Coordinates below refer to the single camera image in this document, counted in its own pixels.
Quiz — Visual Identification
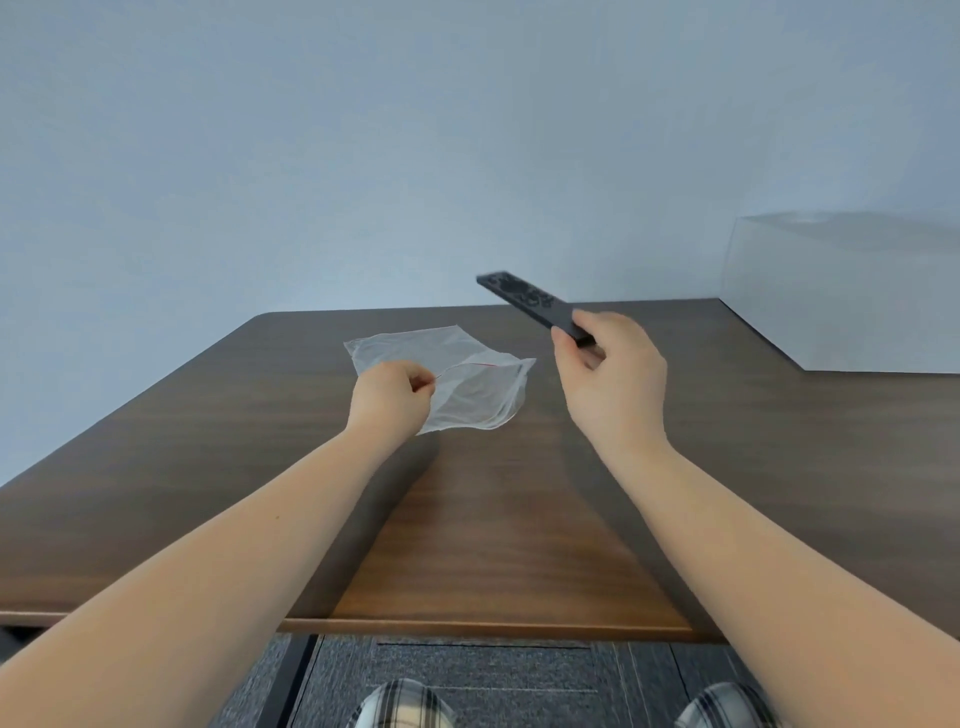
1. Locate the person's left forearm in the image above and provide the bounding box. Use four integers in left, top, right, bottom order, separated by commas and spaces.
0, 426, 423, 728

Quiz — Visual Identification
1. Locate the white box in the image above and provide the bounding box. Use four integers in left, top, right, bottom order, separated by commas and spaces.
719, 212, 960, 375

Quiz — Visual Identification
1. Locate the clear plastic zip bag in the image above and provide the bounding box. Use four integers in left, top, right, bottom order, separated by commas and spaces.
343, 324, 538, 436

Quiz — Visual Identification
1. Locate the person's right plaid-trousered leg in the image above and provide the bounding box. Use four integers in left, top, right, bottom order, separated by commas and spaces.
672, 681, 783, 728

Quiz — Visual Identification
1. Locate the person's right forearm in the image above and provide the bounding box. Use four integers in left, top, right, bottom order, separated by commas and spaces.
592, 437, 960, 728

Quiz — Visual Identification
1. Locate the person's plaid-trousered leg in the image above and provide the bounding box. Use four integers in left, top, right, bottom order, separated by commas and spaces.
353, 678, 459, 728
672, 681, 783, 728

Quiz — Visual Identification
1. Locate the black table leg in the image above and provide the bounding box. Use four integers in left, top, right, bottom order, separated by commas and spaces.
257, 633, 321, 728

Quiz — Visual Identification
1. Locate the person's left plaid-trousered leg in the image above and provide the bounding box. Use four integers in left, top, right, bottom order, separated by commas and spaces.
353, 678, 459, 728

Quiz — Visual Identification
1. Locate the black remote control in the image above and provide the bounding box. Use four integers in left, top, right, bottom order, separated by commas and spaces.
476, 271, 598, 348

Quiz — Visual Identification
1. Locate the person's left hand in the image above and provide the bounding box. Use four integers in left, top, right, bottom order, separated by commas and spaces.
345, 360, 441, 438

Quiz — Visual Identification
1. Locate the person's right hand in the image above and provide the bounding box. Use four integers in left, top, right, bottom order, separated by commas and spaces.
551, 309, 670, 452

